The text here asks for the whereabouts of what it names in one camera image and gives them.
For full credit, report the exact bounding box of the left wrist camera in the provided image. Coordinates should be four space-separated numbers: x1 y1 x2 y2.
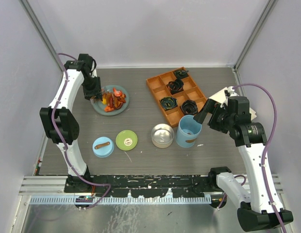
78 53 97 73

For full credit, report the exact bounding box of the rolled dark tie middle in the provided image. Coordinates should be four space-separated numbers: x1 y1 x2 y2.
167 79 184 95

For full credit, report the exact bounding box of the grey-blue plate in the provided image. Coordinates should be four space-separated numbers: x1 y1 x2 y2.
92 85 130 116

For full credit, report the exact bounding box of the rolled black tie right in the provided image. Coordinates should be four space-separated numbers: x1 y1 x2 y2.
181 100 198 116

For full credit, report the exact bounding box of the white folded cloth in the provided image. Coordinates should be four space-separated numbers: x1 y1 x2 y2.
208 86 258 121

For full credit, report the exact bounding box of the rolled dark tie top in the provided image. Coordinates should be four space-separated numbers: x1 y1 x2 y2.
173 69 189 79

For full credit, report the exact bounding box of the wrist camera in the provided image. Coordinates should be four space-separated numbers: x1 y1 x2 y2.
78 53 97 73
224 88 251 124

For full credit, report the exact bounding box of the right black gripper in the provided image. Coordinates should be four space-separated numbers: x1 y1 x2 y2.
194 98 234 134

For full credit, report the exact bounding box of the blue cylindrical lunch container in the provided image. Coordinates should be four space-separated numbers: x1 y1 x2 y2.
176 115 202 148

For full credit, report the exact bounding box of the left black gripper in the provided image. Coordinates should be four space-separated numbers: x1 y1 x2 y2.
82 75 101 103

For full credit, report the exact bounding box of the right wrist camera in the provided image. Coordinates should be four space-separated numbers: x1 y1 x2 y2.
224 88 251 124

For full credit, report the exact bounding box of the orange wooden compartment tray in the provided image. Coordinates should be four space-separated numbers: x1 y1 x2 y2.
146 67 207 128

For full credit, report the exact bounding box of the green round lid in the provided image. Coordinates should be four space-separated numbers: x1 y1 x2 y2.
116 130 138 151

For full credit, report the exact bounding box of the blue lid with strap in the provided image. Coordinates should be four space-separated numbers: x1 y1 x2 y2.
92 136 114 158

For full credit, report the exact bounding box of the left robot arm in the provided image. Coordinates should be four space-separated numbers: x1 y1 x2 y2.
39 54 102 192

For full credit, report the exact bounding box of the slotted cable duct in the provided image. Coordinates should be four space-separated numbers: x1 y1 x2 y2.
30 195 212 205

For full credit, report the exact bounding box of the silver metal bowl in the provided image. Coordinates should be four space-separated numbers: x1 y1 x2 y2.
151 123 174 149

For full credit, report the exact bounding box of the pile of food pieces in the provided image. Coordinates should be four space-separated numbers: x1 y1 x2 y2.
101 87 127 113

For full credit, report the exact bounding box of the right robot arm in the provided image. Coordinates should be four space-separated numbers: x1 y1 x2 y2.
194 96 293 232

